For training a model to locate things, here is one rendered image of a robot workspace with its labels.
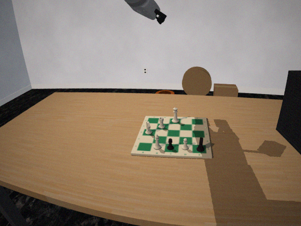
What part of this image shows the green and cream chessboard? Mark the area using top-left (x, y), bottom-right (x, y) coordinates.
top-left (131, 116), bottom-right (212, 159)

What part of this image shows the white bishop chess piece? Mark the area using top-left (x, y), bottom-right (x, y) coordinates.
top-left (154, 134), bottom-right (161, 150)

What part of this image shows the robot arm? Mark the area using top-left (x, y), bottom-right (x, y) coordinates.
top-left (124, 0), bottom-right (146, 7)

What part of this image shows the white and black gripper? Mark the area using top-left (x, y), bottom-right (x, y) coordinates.
top-left (130, 0), bottom-right (167, 24)

